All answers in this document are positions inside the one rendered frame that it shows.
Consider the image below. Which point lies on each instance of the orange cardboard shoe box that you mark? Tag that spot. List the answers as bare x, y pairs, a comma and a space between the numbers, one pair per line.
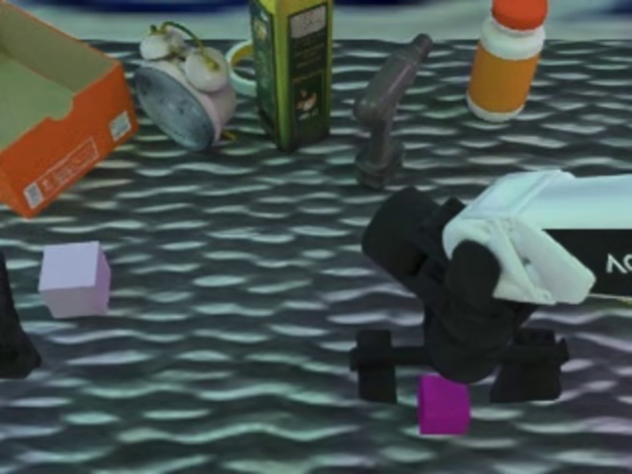
74, 148

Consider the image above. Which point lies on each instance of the orange bottle with white label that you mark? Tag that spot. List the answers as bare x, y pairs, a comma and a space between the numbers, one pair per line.
501, 79

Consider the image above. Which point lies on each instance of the green yellow carton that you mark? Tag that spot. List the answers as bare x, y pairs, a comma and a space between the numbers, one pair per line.
291, 74

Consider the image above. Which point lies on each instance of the magenta cube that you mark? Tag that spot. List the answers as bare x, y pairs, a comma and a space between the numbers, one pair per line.
442, 407

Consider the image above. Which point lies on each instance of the white tape roll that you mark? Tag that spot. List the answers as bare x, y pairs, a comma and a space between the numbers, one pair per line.
242, 79

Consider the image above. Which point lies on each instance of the light pink cube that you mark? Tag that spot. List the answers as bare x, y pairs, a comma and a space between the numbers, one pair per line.
74, 281

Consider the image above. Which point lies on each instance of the grey power drill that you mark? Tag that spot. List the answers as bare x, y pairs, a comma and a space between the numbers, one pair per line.
377, 106

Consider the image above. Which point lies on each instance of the white twin-bell alarm clock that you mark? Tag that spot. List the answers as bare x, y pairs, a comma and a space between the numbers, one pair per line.
173, 106

